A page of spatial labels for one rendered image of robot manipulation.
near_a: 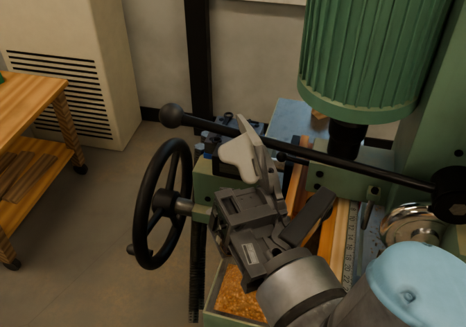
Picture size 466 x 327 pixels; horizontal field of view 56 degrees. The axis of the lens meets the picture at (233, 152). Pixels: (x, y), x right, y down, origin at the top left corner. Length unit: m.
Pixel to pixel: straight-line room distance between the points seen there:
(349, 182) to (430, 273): 0.40
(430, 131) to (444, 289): 0.31
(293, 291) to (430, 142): 0.30
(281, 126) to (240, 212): 0.52
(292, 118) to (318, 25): 0.49
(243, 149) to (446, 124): 0.27
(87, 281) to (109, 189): 0.50
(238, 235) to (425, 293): 0.24
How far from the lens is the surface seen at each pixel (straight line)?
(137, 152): 2.35
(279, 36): 2.07
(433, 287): 0.36
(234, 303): 0.70
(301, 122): 1.03
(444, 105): 0.61
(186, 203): 0.94
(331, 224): 0.77
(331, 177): 0.74
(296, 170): 0.79
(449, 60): 0.58
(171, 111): 0.58
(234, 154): 0.54
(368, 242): 0.94
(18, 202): 2.00
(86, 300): 1.84
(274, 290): 0.48
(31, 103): 1.90
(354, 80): 0.57
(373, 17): 0.53
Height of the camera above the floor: 1.52
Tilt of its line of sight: 42 degrees down
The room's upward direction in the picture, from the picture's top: straight up
